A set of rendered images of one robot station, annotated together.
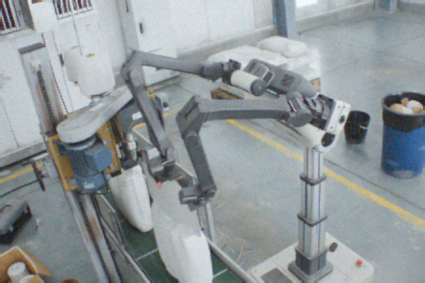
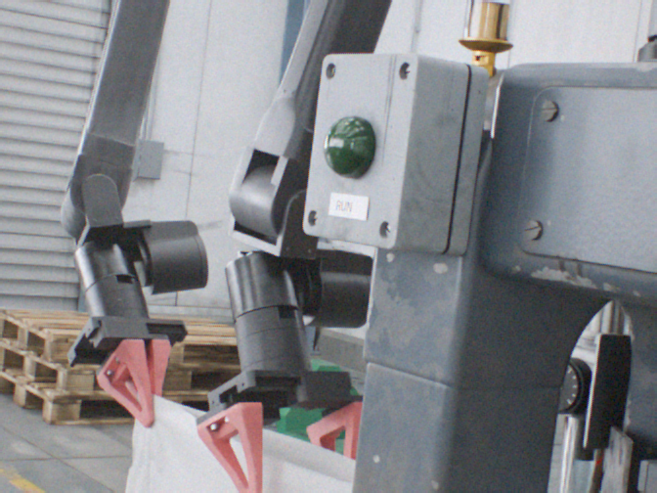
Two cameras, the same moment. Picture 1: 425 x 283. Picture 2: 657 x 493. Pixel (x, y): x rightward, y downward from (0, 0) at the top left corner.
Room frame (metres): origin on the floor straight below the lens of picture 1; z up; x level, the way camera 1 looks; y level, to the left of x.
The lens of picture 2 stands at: (2.71, 0.13, 1.27)
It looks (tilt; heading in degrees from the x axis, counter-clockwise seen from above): 3 degrees down; 174
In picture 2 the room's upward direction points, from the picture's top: 7 degrees clockwise
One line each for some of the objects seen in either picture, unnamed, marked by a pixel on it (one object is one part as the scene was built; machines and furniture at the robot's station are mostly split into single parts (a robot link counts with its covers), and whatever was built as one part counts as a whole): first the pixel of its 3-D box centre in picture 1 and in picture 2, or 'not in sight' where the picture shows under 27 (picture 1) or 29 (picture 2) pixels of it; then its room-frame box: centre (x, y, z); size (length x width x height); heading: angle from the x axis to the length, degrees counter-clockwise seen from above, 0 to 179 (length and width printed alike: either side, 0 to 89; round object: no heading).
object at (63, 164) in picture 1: (79, 147); not in sight; (1.91, 0.69, 1.18); 0.34 x 0.25 x 0.31; 120
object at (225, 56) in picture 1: (235, 56); not in sight; (5.03, -0.45, 0.56); 0.66 x 0.43 x 0.15; 117
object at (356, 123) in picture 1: (356, 128); not in sight; (3.55, -1.47, 0.13); 0.30 x 0.30 x 0.26
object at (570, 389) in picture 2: not in sight; (568, 385); (1.90, 0.38, 1.16); 0.04 x 0.02 x 0.04; 30
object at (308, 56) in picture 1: (292, 58); not in sight; (5.01, -1.17, 0.44); 0.68 x 0.44 x 0.15; 120
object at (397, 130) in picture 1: (405, 136); not in sight; (2.94, -1.71, 0.32); 0.51 x 0.48 x 0.65; 120
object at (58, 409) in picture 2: not in sight; (131, 393); (-4.01, -0.04, 0.07); 1.20 x 0.82 x 0.14; 118
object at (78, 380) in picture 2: not in sight; (138, 365); (-4.02, -0.03, 0.22); 1.21 x 0.84 x 0.14; 120
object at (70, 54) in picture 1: (78, 62); not in sight; (1.99, 0.60, 1.61); 0.15 x 0.14 x 0.17; 30
